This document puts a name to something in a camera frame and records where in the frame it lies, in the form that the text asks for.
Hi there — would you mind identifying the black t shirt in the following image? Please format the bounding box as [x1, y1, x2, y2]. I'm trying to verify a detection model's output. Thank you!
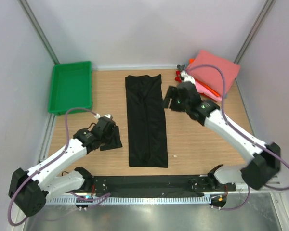
[125, 74, 168, 168]

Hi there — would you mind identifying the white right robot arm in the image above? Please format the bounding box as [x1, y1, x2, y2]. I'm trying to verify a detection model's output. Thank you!
[163, 82, 280, 191]

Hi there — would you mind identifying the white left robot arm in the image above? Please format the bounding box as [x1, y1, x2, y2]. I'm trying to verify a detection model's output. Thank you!
[9, 114, 122, 217]

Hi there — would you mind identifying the folded red t shirt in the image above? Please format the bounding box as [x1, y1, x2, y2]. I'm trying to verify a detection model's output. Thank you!
[175, 70, 182, 83]

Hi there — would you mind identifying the folded light pink t shirt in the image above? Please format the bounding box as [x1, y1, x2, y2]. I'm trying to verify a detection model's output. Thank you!
[196, 80, 222, 102]

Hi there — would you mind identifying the folded grey t shirt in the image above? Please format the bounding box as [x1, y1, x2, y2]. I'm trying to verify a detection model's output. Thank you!
[177, 64, 187, 72]

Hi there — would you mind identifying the folded salmon pink t shirt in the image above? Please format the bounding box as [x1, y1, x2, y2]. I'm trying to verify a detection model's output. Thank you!
[186, 50, 240, 96]

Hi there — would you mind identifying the folded orange t shirt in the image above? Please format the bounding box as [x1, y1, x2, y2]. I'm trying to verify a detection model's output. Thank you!
[188, 58, 221, 99]

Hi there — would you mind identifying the green plastic bin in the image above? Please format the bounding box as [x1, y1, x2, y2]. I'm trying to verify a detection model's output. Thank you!
[48, 61, 93, 116]

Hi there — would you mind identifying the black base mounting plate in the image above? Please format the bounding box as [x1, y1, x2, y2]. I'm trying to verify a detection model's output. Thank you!
[93, 175, 236, 195]

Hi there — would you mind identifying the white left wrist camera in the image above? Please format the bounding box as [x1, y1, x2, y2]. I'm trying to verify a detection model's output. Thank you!
[94, 113, 113, 119]

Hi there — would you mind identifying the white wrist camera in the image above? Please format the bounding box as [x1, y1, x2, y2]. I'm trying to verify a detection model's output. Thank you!
[94, 113, 113, 119]
[180, 71, 196, 85]

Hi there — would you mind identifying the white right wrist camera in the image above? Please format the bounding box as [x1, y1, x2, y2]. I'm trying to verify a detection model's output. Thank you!
[180, 71, 196, 85]

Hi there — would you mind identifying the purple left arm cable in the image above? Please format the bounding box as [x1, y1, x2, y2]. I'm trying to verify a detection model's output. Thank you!
[8, 107, 111, 227]

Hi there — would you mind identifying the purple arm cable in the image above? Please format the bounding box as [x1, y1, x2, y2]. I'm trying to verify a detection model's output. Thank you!
[8, 107, 111, 227]
[186, 64, 289, 211]

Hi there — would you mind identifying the white slotted cable duct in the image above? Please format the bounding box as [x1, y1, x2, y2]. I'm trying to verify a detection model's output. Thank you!
[46, 195, 211, 205]

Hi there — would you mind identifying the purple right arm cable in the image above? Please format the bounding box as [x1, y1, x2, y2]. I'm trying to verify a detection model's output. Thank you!
[186, 64, 289, 211]

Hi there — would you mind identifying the aluminium frame rail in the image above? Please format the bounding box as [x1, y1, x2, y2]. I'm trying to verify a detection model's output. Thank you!
[235, 176, 281, 193]

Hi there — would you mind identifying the right aluminium corner post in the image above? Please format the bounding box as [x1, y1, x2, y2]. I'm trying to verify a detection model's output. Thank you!
[233, 0, 276, 65]

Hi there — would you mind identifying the aluminium corner post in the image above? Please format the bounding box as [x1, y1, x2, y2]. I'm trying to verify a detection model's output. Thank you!
[18, 0, 60, 65]
[233, 0, 276, 65]

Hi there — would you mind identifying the left aluminium corner post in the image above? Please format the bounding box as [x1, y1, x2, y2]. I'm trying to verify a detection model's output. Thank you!
[18, 0, 60, 65]

